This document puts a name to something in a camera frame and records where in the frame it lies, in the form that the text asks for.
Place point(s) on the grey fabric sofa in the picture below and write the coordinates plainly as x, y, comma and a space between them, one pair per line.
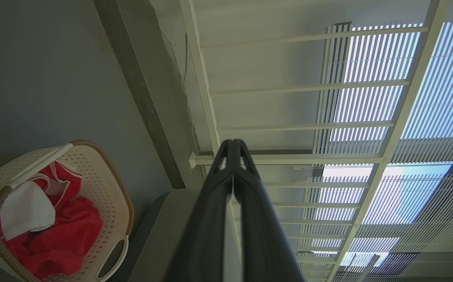
159, 235

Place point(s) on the cream perforated laundry basket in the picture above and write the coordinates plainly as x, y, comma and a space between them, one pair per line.
109, 188

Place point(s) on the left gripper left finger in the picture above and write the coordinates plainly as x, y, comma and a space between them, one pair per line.
206, 227

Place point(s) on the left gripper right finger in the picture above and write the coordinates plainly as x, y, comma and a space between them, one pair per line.
261, 235

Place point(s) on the white metal railing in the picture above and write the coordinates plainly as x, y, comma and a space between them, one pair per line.
390, 141

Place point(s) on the white slatted window blinds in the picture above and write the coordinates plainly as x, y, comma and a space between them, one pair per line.
437, 90

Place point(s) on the red and white garment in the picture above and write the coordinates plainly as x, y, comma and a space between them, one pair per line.
69, 239

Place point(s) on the red garment with white trim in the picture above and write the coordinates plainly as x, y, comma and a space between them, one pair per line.
67, 182

